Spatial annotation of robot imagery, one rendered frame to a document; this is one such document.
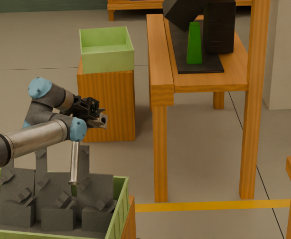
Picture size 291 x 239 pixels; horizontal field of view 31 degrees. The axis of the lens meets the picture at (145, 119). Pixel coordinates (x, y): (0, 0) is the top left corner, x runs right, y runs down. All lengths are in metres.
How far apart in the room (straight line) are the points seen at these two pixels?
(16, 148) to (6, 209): 0.80
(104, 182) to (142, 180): 1.80
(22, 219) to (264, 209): 1.94
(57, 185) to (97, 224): 0.23
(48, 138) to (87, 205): 0.67
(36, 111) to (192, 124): 3.03
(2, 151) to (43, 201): 0.83
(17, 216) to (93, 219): 0.32
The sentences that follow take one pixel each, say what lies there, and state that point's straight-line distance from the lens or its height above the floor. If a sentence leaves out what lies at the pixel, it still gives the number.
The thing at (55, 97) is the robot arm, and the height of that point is 1.48.
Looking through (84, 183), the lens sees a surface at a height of 1.01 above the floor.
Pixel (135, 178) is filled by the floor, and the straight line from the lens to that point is 3.96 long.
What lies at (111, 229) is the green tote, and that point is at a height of 0.95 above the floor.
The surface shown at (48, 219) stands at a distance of 2.19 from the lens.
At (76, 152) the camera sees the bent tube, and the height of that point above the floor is 1.17.
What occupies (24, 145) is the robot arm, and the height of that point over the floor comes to 1.49.
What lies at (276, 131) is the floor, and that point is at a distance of 4.64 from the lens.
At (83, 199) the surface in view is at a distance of 2.19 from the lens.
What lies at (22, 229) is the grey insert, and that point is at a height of 0.85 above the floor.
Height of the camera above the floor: 2.22
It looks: 28 degrees down
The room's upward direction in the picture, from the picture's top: 2 degrees counter-clockwise
